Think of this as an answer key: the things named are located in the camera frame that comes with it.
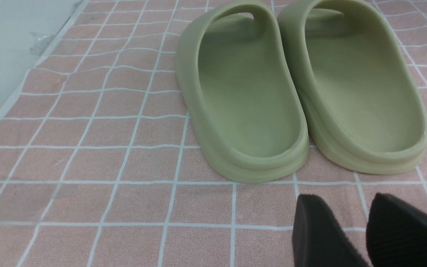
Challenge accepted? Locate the left green foam slide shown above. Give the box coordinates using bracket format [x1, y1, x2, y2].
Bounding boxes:
[176, 0, 310, 184]

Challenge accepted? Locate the green foam slide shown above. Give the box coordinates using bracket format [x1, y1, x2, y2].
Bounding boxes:
[176, 0, 310, 184]
[277, 0, 427, 175]

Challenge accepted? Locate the pink checkered cloth mat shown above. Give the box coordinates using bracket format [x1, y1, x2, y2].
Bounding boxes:
[0, 0, 427, 267]

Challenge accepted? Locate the right green foam slide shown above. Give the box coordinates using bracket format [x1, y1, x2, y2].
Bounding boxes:
[277, 0, 427, 175]

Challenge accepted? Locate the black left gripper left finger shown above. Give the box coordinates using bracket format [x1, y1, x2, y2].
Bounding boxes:
[292, 194, 369, 267]

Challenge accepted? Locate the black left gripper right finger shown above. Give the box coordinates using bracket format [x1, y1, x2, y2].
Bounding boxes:
[366, 193, 427, 267]

